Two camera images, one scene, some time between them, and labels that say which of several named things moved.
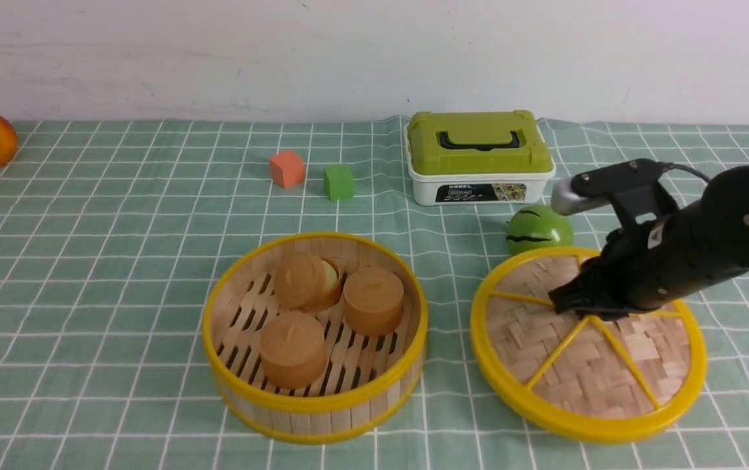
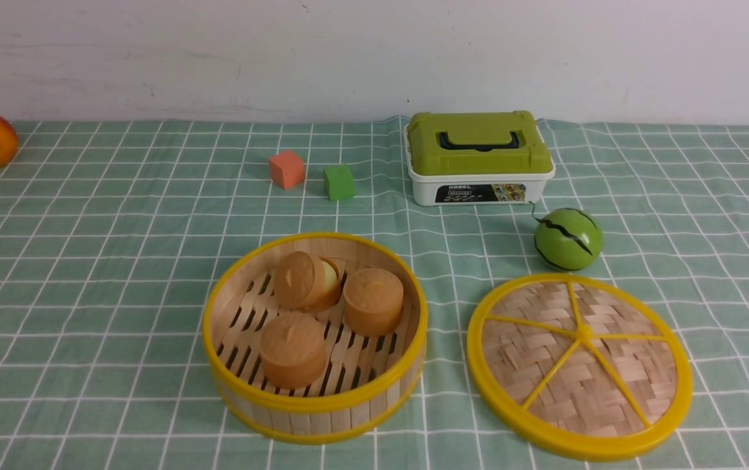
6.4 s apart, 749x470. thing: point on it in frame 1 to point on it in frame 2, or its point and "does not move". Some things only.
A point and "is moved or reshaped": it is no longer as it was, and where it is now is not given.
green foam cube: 339,179 does not move
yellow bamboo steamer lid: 595,380 is moved or reshaped
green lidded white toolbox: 477,158 does not move
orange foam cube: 286,168 does not move
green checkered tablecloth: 83,263 does not move
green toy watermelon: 535,226 to 567,238
